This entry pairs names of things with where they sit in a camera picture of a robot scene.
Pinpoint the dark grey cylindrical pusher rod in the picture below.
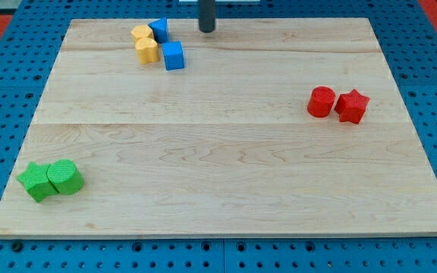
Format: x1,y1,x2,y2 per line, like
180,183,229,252
197,0,216,33

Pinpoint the blue triangle block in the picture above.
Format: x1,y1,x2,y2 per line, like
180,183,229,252
148,17,169,44

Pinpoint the yellow hexagon block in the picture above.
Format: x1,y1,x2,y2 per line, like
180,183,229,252
130,24,154,43

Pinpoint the blue cube block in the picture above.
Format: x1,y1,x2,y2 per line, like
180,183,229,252
162,41,185,71

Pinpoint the yellow heart block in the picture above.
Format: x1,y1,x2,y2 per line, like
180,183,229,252
134,37,159,64

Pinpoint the light wooden board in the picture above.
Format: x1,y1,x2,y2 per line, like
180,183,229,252
0,17,437,240

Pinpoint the red cylinder block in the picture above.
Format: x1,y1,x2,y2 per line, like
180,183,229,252
307,86,336,118

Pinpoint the red star block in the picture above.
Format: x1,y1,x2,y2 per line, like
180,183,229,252
335,89,370,124

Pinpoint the green cylinder block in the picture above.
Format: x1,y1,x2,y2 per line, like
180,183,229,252
47,159,84,195

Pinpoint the green star block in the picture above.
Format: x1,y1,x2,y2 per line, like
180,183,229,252
17,162,58,202

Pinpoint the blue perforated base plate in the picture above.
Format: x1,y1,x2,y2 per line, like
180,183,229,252
0,0,437,272

